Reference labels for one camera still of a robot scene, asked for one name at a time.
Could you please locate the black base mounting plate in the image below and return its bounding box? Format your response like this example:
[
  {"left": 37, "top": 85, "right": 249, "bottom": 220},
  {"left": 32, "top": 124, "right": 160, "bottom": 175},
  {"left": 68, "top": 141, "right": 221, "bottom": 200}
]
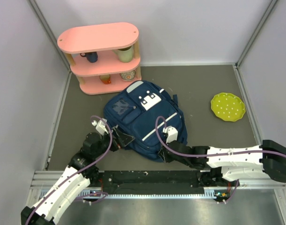
[{"left": 86, "top": 170, "right": 227, "bottom": 195}]

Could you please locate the grey slotted cable duct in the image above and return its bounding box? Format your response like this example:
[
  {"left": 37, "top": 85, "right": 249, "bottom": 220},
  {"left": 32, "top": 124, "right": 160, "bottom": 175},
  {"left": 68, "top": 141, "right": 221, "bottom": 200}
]
[{"left": 39, "top": 188, "right": 230, "bottom": 200}]

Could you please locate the dark blue mug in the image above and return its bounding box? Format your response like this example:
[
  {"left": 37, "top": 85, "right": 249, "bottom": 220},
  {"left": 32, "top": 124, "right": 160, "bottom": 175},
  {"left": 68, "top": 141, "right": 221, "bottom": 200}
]
[{"left": 80, "top": 52, "right": 98, "bottom": 63}]

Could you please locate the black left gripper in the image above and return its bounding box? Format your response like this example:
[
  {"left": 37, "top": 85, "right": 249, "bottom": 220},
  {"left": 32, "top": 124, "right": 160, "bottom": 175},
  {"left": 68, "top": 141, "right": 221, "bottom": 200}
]
[{"left": 93, "top": 127, "right": 134, "bottom": 158}]

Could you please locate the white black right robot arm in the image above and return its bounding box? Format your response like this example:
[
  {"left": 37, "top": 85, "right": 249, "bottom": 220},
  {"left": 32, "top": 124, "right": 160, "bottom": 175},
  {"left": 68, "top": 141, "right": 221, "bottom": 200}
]
[{"left": 159, "top": 140, "right": 286, "bottom": 186}]

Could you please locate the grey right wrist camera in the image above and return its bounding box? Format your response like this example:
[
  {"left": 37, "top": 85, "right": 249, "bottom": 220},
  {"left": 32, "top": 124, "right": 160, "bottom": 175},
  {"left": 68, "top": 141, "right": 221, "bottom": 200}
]
[{"left": 162, "top": 126, "right": 178, "bottom": 144}]

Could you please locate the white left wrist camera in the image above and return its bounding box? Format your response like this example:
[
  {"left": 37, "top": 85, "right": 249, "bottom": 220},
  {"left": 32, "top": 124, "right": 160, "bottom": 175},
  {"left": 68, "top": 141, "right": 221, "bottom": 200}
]
[{"left": 91, "top": 118, "right": 108, "bottom": 135}]

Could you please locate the pink three-tier shelf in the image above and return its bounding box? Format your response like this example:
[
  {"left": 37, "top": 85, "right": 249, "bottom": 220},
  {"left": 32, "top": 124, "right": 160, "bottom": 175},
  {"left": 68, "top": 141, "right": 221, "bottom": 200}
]
[{"left": 57, "top": 22, "right": 141, "bottom": 95}]

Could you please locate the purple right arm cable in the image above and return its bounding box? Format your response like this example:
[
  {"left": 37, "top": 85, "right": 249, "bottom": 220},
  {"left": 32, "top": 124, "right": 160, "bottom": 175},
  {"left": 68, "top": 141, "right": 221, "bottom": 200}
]
[{"left": 155, "top": 116, "right": 286, "bottom": 202}]

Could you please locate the pale green cup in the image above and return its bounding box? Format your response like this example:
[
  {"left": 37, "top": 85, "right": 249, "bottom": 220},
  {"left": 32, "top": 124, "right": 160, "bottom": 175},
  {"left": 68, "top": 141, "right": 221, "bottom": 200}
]
[{"left": 113, "top": 46, "right": 133, "bottom": 63}]

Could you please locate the green polka dot plate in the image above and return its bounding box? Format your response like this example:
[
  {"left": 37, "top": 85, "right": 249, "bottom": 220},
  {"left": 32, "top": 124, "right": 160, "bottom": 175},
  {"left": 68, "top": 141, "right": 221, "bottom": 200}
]
[{"left": 210, "top": 92, "right": 246, "bottom": 122}]

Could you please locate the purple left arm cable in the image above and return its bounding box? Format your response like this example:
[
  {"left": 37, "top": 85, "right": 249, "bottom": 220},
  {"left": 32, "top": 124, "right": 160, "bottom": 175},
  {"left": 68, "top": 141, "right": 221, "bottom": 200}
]
[{"left": 28, "top": 115, "right": 113, "bottom": 225}]

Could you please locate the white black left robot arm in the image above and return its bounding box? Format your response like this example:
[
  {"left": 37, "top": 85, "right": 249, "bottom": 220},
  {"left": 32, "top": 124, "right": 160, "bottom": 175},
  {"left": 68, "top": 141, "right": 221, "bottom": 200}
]
[{"left": 21, "top": 128, "right": 135, "bottom": 225}]

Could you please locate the orange cup on shelf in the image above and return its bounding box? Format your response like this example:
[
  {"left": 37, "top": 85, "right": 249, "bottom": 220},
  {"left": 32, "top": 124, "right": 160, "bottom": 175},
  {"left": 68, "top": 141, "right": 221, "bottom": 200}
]
[{"left": 99, "top": 75, "right": 111, "bottom": 84}]

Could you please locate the navy blue student backpack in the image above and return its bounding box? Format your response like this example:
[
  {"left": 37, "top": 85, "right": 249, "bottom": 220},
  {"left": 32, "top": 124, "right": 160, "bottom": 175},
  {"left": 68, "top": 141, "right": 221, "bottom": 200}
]
[{"left": 103, "top": 81, "right": 188, "bottom": 162}]

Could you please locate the patterned small bowl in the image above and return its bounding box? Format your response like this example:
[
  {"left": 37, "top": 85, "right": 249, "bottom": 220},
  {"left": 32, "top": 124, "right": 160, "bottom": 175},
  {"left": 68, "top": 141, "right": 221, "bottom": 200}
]
[{"left": 120, "top": 70, "right": 136, "bottom": 81}]

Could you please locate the aluminium frame rail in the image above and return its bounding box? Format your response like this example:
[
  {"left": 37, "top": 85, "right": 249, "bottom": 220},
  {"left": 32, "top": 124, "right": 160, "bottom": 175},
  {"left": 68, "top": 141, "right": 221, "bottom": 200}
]
[{"left": 30, "top": 171, "right": 63, "bottom": 189}]

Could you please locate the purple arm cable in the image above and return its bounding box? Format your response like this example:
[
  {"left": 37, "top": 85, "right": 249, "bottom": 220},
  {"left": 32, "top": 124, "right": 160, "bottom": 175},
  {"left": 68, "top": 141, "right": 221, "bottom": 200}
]
[
  {"left": 28, "top": 115, "right": 113, "bottom": 225},
  {"left": 155, "top": 116, "right": 286, "bottom": 202}
]

